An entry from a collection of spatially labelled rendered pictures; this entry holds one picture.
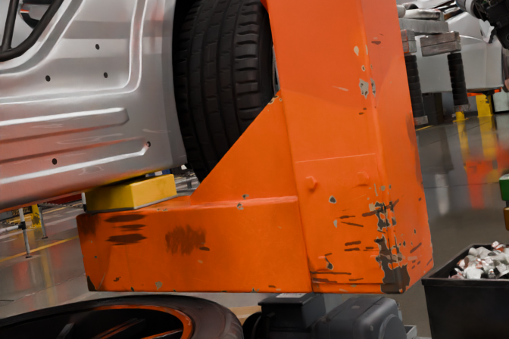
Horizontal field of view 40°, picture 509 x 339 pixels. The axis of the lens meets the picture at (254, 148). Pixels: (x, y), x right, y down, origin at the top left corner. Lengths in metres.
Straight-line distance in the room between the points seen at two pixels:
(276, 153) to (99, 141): 0.34
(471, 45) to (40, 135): 3.34
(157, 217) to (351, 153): 0.42
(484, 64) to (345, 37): 3.28
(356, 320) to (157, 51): 0.67
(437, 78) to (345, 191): 3.14
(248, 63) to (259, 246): 0.48
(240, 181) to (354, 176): 0.23
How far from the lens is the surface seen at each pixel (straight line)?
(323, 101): 1.10
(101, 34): 1.40
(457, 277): 1.03
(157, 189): 1.43
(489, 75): 4.37
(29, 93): 1.26
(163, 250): 1.33
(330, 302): 1.88
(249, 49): 1.54
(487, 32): 1.90
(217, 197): 1.26
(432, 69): 4.20
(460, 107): 1.83
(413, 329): 2.05
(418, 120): 1.51
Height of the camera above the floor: 0.83
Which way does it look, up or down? 3 degrees down
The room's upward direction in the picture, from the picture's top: 9 degrees counter-clockwise
